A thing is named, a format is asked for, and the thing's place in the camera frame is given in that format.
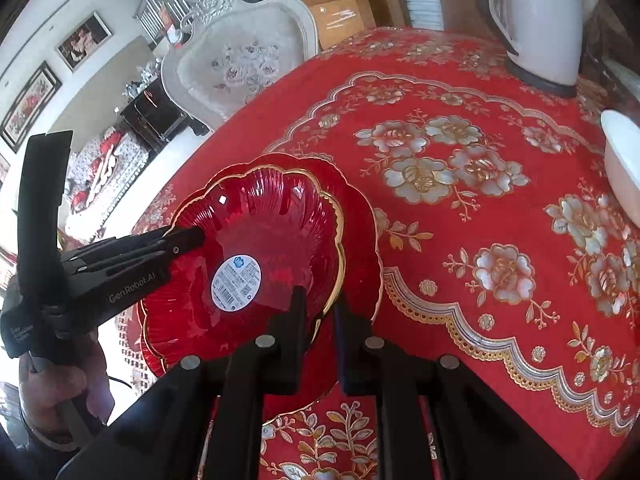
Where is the metal stair railing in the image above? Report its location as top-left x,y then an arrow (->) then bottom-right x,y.
136,0 -> 192,47

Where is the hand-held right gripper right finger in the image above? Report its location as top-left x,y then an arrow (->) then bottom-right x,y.
334,297 -> 581,480

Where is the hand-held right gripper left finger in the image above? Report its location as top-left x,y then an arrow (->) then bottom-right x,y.
55,286 -> 308,480

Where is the ornate white upholstered chair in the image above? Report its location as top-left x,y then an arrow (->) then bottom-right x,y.
160,0 -> 321,134

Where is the framed floral painting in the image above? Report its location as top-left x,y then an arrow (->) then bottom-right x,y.
0,61 -> 64,154

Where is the cream plastic bowl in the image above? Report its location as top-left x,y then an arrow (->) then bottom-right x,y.
599,109 -> 640,228

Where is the dark wooden side cabinet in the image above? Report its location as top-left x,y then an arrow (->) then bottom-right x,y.
119,80 -> 212,155

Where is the red gold-rimmed plate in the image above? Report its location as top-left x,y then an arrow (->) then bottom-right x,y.
140,152 -> 386,428

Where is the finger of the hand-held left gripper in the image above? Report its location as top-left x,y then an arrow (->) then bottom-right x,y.
75,229 -> 207,281
62,226 -> 177,264

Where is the red glass scalloped bowl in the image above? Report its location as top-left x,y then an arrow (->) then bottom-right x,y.
139,166 -> 347,376

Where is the red floral tablecloth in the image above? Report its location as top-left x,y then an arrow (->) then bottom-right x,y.
115,25 -> 640,480

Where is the sofa with red floral cushions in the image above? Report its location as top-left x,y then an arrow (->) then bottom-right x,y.
64,127 -> 152,222

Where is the framed photo picture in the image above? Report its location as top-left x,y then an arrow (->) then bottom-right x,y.
54,11 -> 114,72

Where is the white electric kettle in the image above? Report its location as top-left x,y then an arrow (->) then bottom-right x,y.
472,0 -> 585,99

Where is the person's left hand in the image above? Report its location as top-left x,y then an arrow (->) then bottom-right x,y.
19,332 -> 117,437

